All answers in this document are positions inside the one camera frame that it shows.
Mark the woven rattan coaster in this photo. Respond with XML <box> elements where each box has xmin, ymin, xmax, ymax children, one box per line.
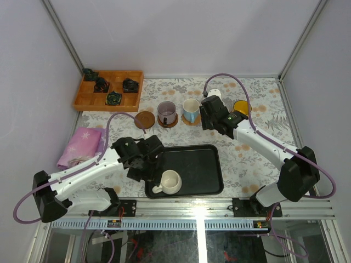
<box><xmin>182</xmin><ymin>114</ymin><xmax>201</xmax><ymax>126</ymax></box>

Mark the pink printed cloth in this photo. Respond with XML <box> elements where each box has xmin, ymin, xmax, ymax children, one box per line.
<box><xmin>57</xmin><ymin>127</ymin><xmax>106</xmax><ymax>170</ymax></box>

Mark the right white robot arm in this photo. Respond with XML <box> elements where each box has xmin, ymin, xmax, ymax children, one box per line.
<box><xmin>200</xmin><ymin>95</ymin><xmax>320</xmax><ymax>216</ymax></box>

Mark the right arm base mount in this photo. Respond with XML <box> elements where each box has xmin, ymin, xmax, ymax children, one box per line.
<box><xmin>227</xmin><ymin>194</ymin><xmax>282</xmax><ymax>219</ymax></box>

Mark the light brown wooden coaster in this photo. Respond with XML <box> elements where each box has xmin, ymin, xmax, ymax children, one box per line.
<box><xmin>157</xmin><ymin>113</ymin><xmax>179</xmax><ymax>128</ymax></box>

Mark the green black rolled item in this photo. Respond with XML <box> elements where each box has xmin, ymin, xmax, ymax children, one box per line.
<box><xmin>106</xmin><ymin>91</ymin><xmax>122</xmax><ymax>106</ymax></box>

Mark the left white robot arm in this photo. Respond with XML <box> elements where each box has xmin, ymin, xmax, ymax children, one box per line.
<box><xmin>33</xmin><ymin>135</ymin><xmax>165</xmax><ymax>223</ymax></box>

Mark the light blue mug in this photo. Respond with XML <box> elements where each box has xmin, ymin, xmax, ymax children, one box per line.
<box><xmin>183</xmin><ymin>99</ymin><xmax>200</xmax><ymax>123</ymax></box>

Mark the black serving tray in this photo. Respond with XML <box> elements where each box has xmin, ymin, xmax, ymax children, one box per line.
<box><xmin>145</xmin><ymin>144</ymin><xmax>224</xmax><ymax>199</ymax></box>

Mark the yellow glass mug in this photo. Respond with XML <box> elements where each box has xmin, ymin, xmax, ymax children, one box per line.
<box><xmin>233</xmin><ymin>100</ymin><xmax>252</xmax><ymax>116</ymax></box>

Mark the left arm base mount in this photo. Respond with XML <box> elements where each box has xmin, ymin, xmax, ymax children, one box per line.
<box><xmin>93</xmin><ymin>199</ymin><xmax>137</xmax><ymax>218</ymax></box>

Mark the floral tablecloth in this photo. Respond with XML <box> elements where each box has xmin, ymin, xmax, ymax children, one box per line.
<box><xmin>77</xmin><ymin>77</ymin><xmax>295</xmax><ymax>198</ymax></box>

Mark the cream speckled mug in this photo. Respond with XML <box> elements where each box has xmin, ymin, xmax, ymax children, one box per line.
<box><xmin>152</xmin><ymin>170</ymin><xmax>182</xmax><ymax>195</ymax></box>

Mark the dark brown wooden coaster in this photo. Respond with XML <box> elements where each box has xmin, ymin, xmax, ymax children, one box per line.
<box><xmin>134</xmin><ymin>111</ymin><xmax>155</xmax><ymax>129</ymax></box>

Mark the purple glass mug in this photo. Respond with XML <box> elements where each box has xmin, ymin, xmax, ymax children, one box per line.
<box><xmin>157</xmin><ymin>101</ymin><xmax>176</xmax><ymax>124</ymax></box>

